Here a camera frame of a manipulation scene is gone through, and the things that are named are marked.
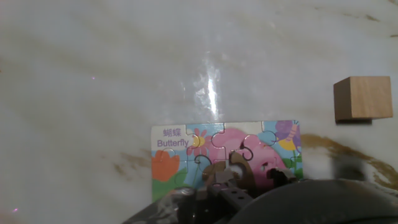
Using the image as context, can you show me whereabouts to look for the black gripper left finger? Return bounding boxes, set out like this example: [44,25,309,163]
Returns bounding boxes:
[123,182,256,224]

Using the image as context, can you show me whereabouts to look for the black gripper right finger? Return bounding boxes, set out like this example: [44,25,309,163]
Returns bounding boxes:
[266,167,298,188]

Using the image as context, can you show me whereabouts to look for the colourful picture card left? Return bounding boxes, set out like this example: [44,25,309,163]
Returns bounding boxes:
[150,120,304,203]

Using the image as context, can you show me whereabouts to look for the wooden cube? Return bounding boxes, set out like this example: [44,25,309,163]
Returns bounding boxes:
[333,76,394,122]

